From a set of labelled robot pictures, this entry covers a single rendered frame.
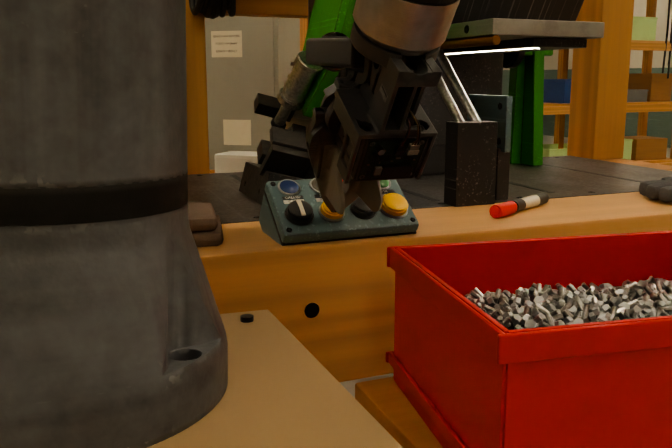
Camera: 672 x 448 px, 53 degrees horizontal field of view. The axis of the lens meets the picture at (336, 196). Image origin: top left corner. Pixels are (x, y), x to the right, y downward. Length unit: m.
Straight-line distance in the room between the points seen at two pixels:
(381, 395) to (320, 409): 0.29
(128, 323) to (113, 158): 0.06
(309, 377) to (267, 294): 0.34
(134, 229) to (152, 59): 0.07
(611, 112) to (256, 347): 1.38
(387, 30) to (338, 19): 0.40
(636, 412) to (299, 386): 0.23
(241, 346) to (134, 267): 0.12
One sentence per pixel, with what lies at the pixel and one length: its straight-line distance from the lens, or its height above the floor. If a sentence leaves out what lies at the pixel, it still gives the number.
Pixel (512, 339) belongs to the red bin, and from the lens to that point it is 0.40.
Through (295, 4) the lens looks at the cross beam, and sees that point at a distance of 1.38.
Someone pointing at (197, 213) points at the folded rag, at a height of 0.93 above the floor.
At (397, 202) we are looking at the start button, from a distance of 0.71.
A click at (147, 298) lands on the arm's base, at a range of 0.28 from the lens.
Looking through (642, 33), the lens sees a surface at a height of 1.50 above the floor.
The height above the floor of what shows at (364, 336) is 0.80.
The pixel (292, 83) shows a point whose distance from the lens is 0.91.
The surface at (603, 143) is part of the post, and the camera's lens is 1.67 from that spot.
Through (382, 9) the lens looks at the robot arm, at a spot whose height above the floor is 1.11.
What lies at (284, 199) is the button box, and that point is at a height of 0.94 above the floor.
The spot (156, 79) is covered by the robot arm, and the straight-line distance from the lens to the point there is 0.28.
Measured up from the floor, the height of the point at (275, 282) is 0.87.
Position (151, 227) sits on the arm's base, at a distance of 0.28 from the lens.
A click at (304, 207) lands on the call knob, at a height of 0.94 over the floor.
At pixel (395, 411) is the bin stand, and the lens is 0.57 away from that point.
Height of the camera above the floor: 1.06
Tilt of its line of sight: 10 degrees down
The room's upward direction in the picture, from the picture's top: straight up
